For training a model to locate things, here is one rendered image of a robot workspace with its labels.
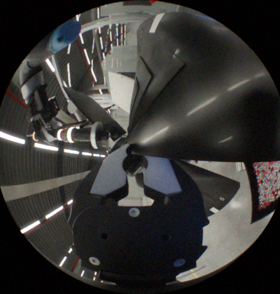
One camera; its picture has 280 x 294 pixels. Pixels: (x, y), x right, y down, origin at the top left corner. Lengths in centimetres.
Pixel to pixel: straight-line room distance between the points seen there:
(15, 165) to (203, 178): 510
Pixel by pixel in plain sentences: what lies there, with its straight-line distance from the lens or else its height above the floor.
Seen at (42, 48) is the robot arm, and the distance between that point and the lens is 20.
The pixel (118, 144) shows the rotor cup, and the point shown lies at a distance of 29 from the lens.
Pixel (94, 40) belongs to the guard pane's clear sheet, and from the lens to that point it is 92.
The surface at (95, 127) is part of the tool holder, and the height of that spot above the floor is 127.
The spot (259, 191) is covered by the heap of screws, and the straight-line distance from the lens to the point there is 34.
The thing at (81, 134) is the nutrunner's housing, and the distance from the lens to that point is 27.
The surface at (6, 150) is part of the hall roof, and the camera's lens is 481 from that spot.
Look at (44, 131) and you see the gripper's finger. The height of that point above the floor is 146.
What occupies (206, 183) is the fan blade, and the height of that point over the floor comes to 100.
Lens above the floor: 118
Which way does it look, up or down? 5 degrees down
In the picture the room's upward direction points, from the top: 87 degrees counter-clockwise
